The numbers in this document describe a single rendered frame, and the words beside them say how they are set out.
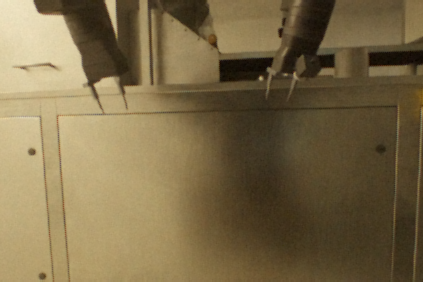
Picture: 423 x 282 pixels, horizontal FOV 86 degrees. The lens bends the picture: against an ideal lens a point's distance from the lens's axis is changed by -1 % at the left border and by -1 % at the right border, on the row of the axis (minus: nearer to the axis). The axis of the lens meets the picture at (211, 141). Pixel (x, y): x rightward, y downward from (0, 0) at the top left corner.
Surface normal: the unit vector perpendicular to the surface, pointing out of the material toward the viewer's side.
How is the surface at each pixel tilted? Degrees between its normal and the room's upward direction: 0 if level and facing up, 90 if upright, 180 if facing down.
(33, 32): 90
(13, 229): 90
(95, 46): 122
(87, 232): 90
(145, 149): 90
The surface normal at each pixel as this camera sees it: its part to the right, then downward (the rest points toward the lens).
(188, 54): -0.11, 0.07
